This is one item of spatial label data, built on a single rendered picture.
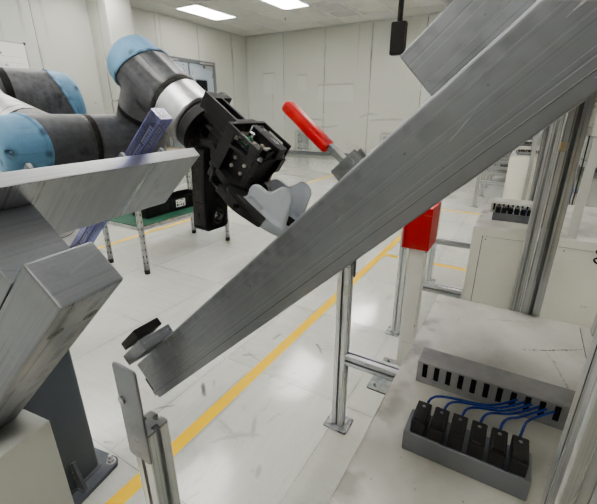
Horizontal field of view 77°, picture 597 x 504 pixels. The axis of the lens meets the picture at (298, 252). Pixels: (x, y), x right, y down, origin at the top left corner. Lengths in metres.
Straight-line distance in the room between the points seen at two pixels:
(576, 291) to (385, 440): 1.37
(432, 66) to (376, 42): 9.47
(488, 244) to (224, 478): 1.37
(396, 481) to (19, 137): 0.64
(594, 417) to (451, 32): 0.27
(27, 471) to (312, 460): 1.09
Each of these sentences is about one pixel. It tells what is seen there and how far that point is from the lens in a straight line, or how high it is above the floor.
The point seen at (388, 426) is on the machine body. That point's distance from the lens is 0.66.
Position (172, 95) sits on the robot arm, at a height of 1.10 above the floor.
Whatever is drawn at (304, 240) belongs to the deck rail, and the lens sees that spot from 0.34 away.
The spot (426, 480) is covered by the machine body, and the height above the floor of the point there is 0.62.
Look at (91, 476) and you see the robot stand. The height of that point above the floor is 0.02.
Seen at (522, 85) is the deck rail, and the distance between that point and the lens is 0.28.
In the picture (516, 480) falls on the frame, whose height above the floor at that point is 0.65.
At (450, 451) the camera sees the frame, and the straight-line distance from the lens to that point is 0.61.
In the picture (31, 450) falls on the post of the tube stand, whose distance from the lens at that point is 0.43.
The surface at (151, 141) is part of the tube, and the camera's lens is 0.32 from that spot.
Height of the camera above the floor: 1.08
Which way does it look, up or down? 21 degrees down
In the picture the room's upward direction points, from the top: straight up
